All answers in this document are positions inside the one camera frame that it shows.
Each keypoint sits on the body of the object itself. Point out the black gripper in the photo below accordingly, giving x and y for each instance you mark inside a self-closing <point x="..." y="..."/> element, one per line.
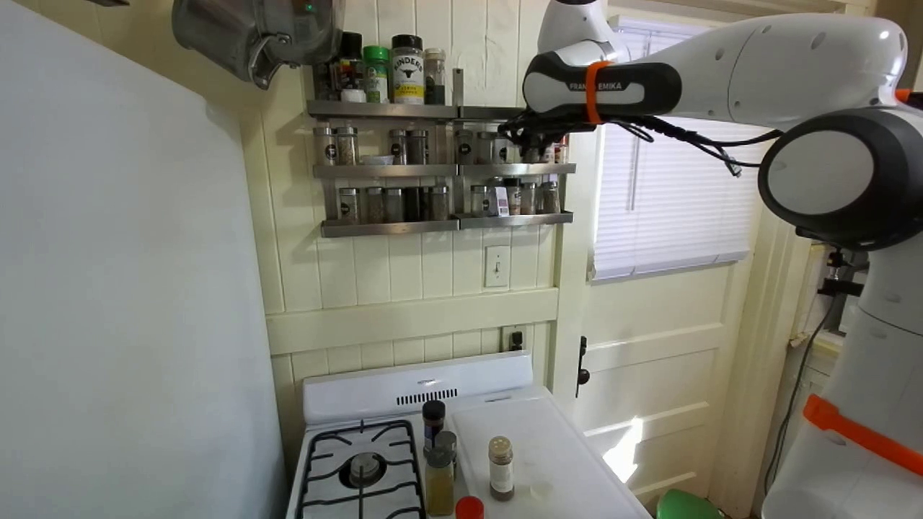
<point x="550" y="124"/>

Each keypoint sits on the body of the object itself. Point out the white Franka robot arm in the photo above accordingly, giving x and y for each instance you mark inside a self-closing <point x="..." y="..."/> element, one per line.
<point x="768" y="68"/>

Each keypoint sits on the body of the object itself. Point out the small dark bottle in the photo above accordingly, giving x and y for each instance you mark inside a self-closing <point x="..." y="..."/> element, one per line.
<point x="437" y="78"/>

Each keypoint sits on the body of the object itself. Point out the green lid bottle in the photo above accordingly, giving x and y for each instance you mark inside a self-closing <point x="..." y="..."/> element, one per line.
<point x="375" y="75"/>

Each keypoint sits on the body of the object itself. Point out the dark sauce bottle black cap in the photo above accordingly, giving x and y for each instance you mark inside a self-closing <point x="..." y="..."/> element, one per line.
<point x="351" y="72"/>

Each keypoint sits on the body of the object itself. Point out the white gas stove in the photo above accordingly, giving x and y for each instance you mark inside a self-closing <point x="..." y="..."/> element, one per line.
<point x="414" y="379"/>

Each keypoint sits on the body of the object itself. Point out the black lid spice bottle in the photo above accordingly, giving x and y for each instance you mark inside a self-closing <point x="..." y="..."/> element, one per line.
<point x="433" y="417"/>

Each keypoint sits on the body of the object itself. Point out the beige lid spice bottle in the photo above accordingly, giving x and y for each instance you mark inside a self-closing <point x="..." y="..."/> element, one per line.
<point x="501" y="469"/>

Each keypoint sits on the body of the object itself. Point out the yellow spice bottle grey lid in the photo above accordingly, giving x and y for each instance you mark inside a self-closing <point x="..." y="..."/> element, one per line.
<point x="439" y="476"/>

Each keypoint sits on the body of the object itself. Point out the small red bottle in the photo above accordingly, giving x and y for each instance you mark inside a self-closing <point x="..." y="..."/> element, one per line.
<point x="471" y="509"/>

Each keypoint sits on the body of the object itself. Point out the steel lid spice jar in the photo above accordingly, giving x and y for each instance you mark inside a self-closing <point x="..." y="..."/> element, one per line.
<point x="543" y="154"/>
<point x="476" y="201"/>
<point x="396" y="146"/>
<point x="484" y="146"/>
<point x="439" y="203"/>
<point x="348" y="206"/>
<point x="463" y="146"/>
<point x="393" y="206"/>
<point x="334" y="146"/>
<point x="501" y="154"/>
<point x="546" y="193"/>
<point x="351" y="146"/>
<point x="524" y="198"/>
<point x="374" y="206"/>
<point x="419" y="146"/>

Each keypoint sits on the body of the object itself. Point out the thin steel shaker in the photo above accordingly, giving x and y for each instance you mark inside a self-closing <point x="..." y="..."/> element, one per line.
<point x="459" y="87"/>

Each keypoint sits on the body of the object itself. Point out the white label spice jar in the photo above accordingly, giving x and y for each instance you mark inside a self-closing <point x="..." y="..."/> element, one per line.
<point x="501" y="201"/>

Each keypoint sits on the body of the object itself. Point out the large jar white label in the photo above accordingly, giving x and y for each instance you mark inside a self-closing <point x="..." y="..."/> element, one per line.
<point x="409" y="72"/>

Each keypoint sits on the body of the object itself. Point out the dark content spice jar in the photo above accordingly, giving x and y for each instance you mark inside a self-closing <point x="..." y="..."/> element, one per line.
<point x="416" y="203"/>

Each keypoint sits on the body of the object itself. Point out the white window blind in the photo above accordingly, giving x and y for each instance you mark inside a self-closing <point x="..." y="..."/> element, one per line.
<point x="674" y="219"/>

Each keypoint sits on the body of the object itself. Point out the steel hanging pan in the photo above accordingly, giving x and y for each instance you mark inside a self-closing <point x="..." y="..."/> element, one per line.
<point x="318" y="30"/>

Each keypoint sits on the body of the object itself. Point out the black door latch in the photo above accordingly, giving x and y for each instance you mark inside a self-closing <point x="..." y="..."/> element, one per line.
<point x="580" y="365"/>

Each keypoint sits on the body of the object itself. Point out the cream panelled door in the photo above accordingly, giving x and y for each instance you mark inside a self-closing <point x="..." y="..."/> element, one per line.
<point x="664" y="384"/>

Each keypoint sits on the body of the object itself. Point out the black burner grate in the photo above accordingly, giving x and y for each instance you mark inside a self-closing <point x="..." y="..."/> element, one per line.
<point x="335" y="433"/>

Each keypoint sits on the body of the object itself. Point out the round gas burner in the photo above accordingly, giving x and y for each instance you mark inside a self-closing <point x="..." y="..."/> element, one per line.
<point x="364" y="469"/>

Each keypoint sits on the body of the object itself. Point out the green stool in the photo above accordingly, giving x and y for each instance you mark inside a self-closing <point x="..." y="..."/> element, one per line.
<point x="687" y="506"/>

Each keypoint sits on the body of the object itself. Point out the white refrigerator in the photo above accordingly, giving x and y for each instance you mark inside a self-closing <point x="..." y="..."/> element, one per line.
<point x="117" y="289"/>

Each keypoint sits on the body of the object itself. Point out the steel wall spice rack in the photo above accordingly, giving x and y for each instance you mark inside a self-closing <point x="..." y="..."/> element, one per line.
<point x="384" y="111"/>

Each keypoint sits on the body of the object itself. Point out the white wall outlet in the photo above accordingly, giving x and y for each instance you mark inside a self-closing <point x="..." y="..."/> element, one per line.
<point x="498" y="267"/>

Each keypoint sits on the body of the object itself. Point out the black wall plug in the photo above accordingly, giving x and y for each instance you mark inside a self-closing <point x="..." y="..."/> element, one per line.
<point x="514" y="338"/>

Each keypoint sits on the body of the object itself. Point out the black clamp mount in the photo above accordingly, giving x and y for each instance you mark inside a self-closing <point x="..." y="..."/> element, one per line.
<point x="838" y="284"/>

